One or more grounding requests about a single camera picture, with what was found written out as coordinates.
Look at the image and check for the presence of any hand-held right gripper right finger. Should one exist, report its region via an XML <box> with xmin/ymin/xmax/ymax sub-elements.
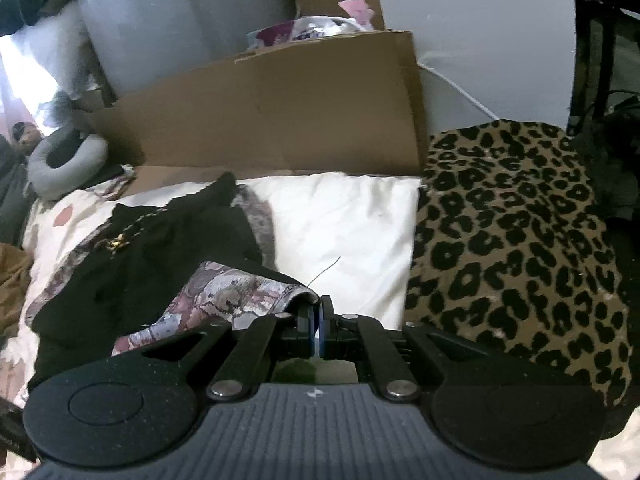
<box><xmin>320</xmin><ymin>296</ymin><xmax>493</xmax><ymax>402</ymax></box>

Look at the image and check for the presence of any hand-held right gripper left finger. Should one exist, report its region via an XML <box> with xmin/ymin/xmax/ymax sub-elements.
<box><xmin>142</xmin><ymin>297</ymin><xmax>321</xmax><ymax>402</ymax></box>

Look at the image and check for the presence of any black bear print garment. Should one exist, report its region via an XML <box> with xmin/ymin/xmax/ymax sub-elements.
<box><xmin>25</xmin><ymin>171</ymin><xmax>321</xmax><ymax>394</ymax></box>

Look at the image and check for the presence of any white bear printed blanket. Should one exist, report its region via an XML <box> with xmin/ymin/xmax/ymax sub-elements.
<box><xmin>0</xmin><ymin>170</ymin><xmax>640</xmax><ymax>480</ymax></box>

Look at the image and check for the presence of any brown garment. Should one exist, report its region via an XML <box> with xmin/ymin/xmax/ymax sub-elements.
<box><xmin>0</xmin><ymin>242</ymin><xmax>35</xmax><ymax>342</ymax></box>

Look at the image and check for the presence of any leopard print cloth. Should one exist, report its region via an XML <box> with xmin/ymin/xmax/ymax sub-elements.
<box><xmin>404</xmin><ymin>119</ymin><xmax>634</xmax><ymax>411</ymax></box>

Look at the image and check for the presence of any large cardboard sheet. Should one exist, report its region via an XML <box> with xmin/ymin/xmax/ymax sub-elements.
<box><xmin>75</xmin><ymin>30</ymin><xmax>431</xmax><ymax>199</ymax></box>

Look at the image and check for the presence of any patterned cloth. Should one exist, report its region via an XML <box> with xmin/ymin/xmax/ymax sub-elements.
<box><xmin>97</xmin><ymin>162</ymin><xmax>139</xmax><ymax>199</ymax></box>

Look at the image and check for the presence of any grey neck pillow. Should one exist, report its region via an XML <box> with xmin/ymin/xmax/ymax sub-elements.
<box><xmin>26</xmin><ymin>122</ymin><xmax>110</xmax><ymax>202</ymax></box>

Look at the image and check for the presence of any brown stuffed toy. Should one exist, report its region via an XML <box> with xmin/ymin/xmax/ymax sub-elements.
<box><xmin>11</xmin><ymin>121</ymin><xmax>46</xmax><ymax>157</ymax></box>

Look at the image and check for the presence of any purple white printed bag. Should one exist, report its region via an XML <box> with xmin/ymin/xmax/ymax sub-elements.
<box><xmin>245</xmin><ymin>15</ymin><xmax>372</xmax><ymax>52</ymax></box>

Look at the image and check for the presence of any pink paper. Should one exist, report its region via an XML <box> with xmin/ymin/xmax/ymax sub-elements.
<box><xmin>337</xmin><ymin>0</ymin><xmax>377</xmax><ymax>29</ymax></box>

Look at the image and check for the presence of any grey plastic wrap roll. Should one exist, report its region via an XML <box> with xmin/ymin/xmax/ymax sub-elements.
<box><xmin>177</xmin><ymin>0</ymin><xmax>301</xmax><ymax>61</ymax></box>

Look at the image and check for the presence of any grey plastic storage bin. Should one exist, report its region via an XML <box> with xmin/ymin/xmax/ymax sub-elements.
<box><xmin>67</xmin><ymin>0</ymin><xmax>211</xmax><ymax>99</ymax></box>

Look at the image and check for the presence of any white plastic bag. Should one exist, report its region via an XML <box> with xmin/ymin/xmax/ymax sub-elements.
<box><xmin>14</xmin><ymin>0</ymin><xmax>97</xmax><ymax>102</ymax></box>

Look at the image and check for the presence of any black desk frame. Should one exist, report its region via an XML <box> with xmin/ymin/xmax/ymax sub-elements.
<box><xmin>567</xmin><ymin>0</ymin><xmax>640</xmax><ymax>136</ymax></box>

